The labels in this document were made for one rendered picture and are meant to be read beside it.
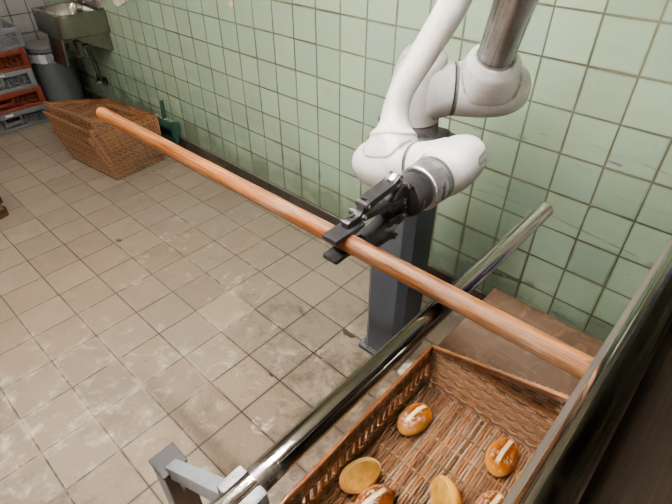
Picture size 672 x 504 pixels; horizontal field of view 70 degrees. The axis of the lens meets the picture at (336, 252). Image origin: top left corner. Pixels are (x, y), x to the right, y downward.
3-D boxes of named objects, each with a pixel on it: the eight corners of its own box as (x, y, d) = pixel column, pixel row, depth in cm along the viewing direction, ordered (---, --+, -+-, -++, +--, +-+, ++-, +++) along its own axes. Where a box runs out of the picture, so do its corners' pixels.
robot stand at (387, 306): (385, 321, 227) (404, 117, 165) (422, 343, 216) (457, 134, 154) (357, 346, 215) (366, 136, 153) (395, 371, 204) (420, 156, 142)
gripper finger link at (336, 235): (365, 226, 77) (365, 222, 77) (336, 246, 73) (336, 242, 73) (350, 219, 79) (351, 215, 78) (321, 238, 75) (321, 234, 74)
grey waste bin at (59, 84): (96, 107, 436) (75, 42, 402) (54, 119, 415) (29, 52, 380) (77, 97, 456) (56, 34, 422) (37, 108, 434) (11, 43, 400)
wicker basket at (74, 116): (103, 161, 314) (90, 120, 297) (54, 139, 339) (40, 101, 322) (163, 135, 345) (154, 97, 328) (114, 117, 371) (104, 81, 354)
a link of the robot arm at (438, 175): (450, 207, 92) (433, 220, 89) (410, 191, 97) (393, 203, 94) (457, 165, 87) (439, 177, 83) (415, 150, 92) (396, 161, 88)
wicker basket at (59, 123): (101, 170, 317) (88, 131, 300) (55, 148, 343) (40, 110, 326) (161, 144, 348) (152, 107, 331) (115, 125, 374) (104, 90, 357)
